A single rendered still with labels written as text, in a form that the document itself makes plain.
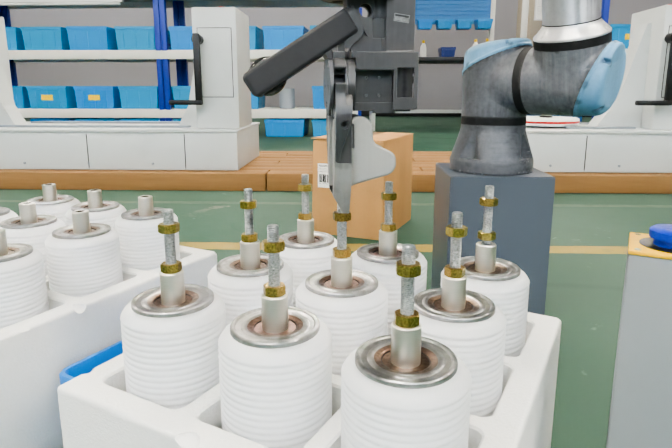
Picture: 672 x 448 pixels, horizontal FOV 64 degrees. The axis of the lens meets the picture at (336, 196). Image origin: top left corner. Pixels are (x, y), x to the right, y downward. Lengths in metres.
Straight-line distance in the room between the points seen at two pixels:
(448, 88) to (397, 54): 8.38
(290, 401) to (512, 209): 0.63
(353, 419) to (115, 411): 0.22
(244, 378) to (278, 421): 0.04
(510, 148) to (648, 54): 1.96
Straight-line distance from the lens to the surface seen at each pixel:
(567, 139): 2.60
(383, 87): 0.51
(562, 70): 0.93
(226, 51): 2.55
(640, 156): 2.74
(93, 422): 0.56
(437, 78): 8.86
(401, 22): 0.52
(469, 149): 1.00
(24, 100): 6.01
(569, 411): 0.89
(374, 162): 0.51
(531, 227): 1.01
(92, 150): 2.72
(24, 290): 0.75
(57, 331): 0.75
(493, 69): 0.99
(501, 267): 0.64
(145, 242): 0.88
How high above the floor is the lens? 0.45
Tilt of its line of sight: 11 degrees down
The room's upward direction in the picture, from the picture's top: straight up
